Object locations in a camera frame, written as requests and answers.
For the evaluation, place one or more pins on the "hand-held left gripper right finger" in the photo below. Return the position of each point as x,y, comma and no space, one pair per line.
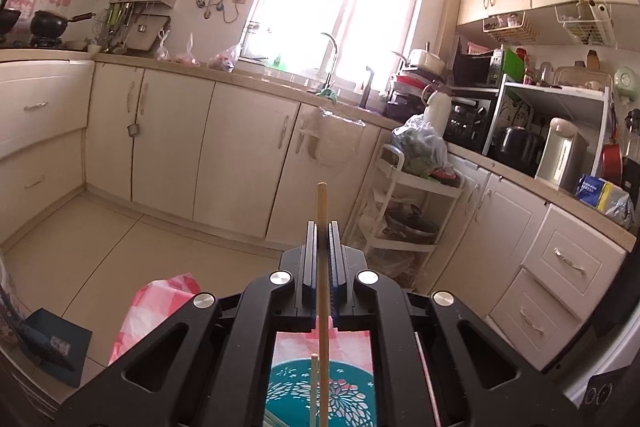
334,257

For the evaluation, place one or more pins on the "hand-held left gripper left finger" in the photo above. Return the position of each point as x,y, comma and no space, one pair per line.
310,257

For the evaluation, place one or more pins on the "light wooden chopstick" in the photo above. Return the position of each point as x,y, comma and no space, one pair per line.
313,387
322,207

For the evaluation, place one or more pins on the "teal patterned bowl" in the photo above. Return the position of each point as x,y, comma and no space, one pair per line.
350,387

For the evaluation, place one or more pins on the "dark pot with lid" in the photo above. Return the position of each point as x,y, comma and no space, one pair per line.
410,227

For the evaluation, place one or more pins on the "white tiered trolley rack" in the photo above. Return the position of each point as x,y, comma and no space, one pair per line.
410,192

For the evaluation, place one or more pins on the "cream kitchen base cabinets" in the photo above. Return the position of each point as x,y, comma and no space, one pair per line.
225,147

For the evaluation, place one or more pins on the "plastic bag of greens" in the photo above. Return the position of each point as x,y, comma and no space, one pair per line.
420,147

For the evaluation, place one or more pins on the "green dish cloth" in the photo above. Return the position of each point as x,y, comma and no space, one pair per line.
327,93

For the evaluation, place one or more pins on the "black angular tap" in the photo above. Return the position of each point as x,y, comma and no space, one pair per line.
368,87

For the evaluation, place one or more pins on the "white thermos jug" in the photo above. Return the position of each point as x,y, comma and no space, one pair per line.
437,117

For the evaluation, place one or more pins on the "beige kitchen countertop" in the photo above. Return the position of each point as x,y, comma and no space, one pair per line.
260,79

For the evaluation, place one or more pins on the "black toaster oven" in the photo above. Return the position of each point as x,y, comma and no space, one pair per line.
467,124

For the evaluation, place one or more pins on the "stack of pots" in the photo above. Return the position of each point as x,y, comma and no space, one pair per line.
415,84

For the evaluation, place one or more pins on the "green dish soap bottle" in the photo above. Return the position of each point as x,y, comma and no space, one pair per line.
277,62

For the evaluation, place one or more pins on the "curved chrome sink faucet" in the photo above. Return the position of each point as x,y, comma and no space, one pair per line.
332,52

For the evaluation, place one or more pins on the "clear plastic bag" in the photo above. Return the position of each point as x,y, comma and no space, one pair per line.
222,59
187,53
162,46

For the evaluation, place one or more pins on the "white cooking pot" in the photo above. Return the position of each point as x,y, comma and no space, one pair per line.
427,61

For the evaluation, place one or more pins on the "small hanging metal cup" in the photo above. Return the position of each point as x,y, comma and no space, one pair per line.
133,130

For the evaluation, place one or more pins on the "black microwave oven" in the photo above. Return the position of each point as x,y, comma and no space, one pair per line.
475,67

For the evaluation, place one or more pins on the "beige electric water boiler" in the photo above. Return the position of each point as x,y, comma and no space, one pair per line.
562,154

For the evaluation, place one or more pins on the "white framed kitchen window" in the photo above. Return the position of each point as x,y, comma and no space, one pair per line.
340,2

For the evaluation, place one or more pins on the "green cutting board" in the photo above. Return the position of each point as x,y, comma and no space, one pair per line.
512,66

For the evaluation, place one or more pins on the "blue dustpan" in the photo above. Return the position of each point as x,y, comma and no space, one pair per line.
55,344

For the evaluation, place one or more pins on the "blue yellow packet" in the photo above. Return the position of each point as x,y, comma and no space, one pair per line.
600,197

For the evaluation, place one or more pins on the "white countertop shelf rack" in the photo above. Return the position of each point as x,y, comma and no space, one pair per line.
555,94

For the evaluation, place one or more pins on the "red frying pan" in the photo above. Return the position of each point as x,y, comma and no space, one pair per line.
612,164

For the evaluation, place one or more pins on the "mint green round appliance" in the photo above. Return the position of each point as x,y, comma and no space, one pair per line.
627,82

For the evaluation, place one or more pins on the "black pan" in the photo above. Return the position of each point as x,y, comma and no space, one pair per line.
7,17

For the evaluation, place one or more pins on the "wall utensil rack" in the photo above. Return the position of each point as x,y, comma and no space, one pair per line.
135,2

